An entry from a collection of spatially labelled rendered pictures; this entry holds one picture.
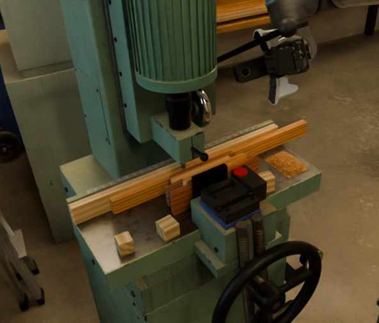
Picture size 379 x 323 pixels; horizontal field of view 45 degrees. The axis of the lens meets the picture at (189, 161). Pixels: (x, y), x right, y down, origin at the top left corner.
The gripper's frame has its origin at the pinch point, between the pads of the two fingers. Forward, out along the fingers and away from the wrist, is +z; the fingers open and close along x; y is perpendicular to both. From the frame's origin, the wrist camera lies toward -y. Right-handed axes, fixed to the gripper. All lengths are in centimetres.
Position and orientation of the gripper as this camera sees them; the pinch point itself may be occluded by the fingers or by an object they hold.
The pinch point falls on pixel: (261, 69)
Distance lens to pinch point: 96.0
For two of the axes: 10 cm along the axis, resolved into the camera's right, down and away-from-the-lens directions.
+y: 8.9, -1.6, -4.3
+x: 2.7, 9.4, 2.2
